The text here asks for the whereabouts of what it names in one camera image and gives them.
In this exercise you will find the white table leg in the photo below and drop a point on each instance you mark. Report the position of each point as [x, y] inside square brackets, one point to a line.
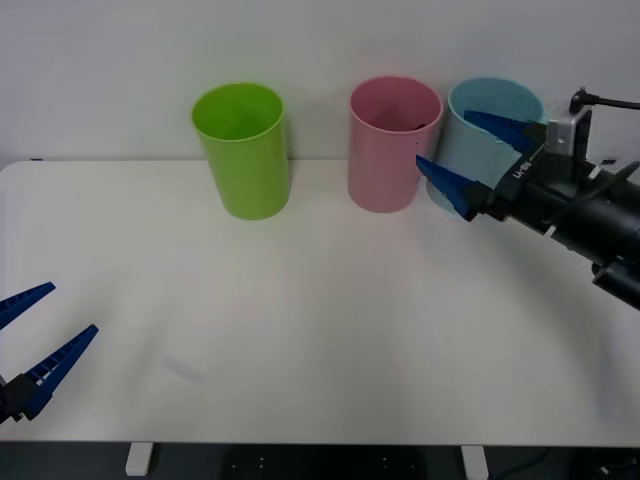
[475, 462]
[138, 459]

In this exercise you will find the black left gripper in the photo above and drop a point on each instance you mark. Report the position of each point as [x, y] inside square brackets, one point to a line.
[10, 397]

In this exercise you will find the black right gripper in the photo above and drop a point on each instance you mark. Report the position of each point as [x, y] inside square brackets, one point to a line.
[532, 192]

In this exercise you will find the pink plastic bin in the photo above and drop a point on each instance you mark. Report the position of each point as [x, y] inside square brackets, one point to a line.
[380, 170]

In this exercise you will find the pale blue plastic bin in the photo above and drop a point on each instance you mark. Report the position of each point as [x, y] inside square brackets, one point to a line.
[472, 155]

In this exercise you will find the green plastic bin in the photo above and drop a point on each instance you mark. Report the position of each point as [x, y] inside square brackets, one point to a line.
[245, 170]

